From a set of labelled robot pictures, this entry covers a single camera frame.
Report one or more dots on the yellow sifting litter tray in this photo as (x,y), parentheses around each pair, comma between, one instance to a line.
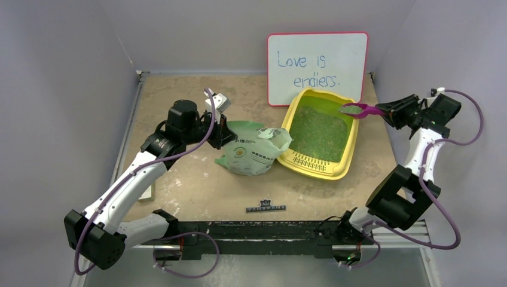
(311,166)

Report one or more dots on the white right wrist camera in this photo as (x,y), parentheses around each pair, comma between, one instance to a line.
(434,92)

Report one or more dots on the small white red card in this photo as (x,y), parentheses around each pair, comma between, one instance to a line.
(148,194)

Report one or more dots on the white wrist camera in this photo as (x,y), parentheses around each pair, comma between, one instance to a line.
(216,102)
(434,92)

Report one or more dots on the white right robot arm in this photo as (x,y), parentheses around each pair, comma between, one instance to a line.
(405,194)

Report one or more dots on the green cat litter granules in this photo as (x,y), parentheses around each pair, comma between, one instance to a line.
(319,134)

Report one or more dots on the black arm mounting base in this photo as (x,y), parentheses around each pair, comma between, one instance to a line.
(330,238)

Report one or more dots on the purple plastic litter scoop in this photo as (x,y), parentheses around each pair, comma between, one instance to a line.
(360,110)

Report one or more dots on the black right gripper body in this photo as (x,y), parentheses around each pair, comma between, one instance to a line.
(402,113)

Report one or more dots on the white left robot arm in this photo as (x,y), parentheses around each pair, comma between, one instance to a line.
(98,233)

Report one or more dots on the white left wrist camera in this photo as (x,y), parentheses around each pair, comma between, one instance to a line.
(216,102)

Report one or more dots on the pink framed whiteboard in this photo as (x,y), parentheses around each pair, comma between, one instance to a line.
(329,61)

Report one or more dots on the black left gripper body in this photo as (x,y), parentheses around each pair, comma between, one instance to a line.
(201,129)

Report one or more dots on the green cat litter bag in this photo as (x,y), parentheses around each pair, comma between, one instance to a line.
(255,148)

